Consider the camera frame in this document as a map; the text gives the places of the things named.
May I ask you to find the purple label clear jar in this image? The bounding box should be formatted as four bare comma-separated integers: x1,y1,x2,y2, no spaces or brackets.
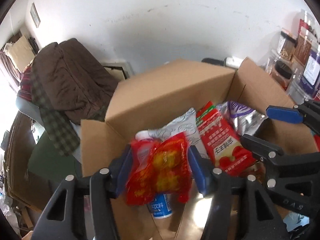
287,50,320,105

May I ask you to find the red long snack packet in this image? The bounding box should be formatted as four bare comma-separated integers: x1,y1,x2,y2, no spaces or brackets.
196,101,256,176

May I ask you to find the brown jacket on chair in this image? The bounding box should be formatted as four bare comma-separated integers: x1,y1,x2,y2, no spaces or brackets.
31,38,119,125

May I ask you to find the dark label back jar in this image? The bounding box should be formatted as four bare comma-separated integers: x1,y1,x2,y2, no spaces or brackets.
293,27,313,66

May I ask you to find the white bread snack bag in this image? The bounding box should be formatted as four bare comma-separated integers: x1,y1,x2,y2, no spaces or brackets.
148,107,209,159

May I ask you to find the red berry top jar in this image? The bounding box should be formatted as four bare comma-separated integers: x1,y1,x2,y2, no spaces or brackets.
298,9,316,36

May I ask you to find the small wall picture frame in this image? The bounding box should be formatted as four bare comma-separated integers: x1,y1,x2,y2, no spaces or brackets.
30,3,41,28

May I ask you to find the silver purple snack bag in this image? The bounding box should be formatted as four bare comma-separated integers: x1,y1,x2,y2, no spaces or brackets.
216,101,268,136

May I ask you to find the brown powder small jar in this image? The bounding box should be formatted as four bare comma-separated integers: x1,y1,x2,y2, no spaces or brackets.
270,60,292,90

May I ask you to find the open cardboard box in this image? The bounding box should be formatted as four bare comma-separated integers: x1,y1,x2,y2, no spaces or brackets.
81,58,318,239

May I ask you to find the nut filled clear jar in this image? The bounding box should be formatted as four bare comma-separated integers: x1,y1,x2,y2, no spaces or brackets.
276,29,297,61

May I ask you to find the plaid garment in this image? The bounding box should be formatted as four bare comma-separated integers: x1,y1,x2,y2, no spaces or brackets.
31,63,117,155

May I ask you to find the blue white tablet tube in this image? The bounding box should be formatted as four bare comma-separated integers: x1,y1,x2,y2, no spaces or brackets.
134,129,174,220

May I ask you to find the large red snack bag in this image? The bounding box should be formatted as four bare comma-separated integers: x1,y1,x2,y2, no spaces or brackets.
125,132,191,206

